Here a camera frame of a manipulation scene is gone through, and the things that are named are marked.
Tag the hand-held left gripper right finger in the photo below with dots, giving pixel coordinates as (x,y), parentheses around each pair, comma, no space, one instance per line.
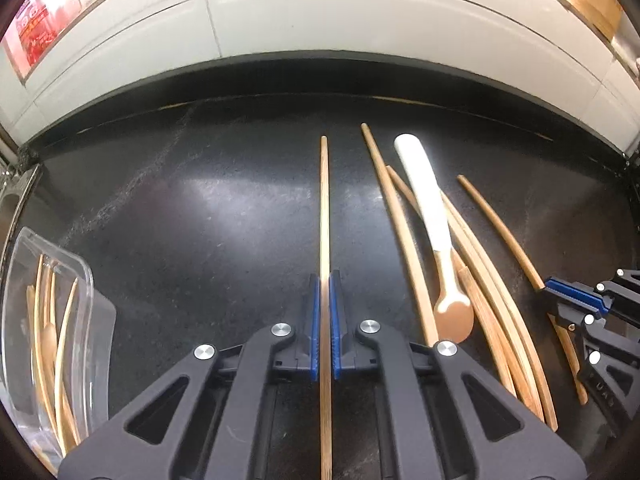
(335,330)

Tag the stainless steel sink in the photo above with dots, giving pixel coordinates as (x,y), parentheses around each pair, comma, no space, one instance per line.
(10,195)

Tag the wooden chopstick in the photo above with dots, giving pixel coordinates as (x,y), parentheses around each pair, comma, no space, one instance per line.
(501,222)
(325,220)

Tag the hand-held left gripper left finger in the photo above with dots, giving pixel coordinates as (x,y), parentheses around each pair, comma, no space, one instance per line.
(314,330)

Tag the clear plastic container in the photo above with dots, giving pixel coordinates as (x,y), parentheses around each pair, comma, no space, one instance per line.
(97,330)

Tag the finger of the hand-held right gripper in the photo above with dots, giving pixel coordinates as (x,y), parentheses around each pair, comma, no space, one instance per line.
(567,316)
(575,294)

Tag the bundle of collected chopsticks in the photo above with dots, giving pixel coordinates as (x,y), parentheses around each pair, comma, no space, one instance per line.
(64,340)

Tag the red printed packet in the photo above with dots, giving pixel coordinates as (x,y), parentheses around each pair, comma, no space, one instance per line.
(35,35)

